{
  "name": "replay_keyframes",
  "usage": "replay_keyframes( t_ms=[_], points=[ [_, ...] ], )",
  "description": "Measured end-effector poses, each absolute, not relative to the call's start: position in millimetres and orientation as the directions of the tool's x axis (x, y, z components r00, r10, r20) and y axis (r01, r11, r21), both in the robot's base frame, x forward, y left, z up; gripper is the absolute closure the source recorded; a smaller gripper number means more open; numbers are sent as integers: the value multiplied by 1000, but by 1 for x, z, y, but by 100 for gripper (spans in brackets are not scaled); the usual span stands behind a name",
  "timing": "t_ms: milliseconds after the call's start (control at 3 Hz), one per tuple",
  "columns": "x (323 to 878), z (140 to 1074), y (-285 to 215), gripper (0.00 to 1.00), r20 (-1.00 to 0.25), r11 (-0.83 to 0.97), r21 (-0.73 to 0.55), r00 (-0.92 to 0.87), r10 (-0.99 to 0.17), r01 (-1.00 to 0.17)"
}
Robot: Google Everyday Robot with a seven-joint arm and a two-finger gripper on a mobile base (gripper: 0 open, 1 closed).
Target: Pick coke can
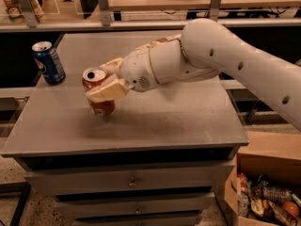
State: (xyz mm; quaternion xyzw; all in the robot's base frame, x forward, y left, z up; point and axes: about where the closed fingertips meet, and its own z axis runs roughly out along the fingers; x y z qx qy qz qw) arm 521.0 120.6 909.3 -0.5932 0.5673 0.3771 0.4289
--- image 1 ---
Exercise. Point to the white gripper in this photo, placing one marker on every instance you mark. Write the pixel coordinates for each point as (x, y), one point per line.
(136, 70)

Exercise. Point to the red coke can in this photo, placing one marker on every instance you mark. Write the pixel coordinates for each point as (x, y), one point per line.
(93, 81)

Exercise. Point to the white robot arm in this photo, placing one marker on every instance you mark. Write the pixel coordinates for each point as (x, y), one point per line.
(203, 50)

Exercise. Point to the blue pepsi can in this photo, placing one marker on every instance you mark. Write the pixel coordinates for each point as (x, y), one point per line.
(48, 62)

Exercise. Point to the metal railing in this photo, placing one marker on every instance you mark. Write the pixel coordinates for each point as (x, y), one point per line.
(60, 15)

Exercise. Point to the brown chip bag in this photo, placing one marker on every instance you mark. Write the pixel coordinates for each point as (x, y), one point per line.
(159, 41)

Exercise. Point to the grey drawer cabinet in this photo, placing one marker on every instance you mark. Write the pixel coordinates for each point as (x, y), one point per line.
(177, 141)

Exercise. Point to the top drawer knob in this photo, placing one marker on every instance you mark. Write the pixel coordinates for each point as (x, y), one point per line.
(132, 183)

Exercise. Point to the drawer knob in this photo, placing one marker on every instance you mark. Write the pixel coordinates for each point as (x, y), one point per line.
(138, 210)
(132, 183)

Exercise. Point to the cardboard box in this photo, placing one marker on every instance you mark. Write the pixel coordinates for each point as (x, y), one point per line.
(276, 155)

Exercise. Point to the snack bag in box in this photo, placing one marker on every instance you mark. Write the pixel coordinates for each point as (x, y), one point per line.
(273, 194)

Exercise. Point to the orange fruit in box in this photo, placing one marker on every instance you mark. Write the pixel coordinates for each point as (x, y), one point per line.
(291, 208)

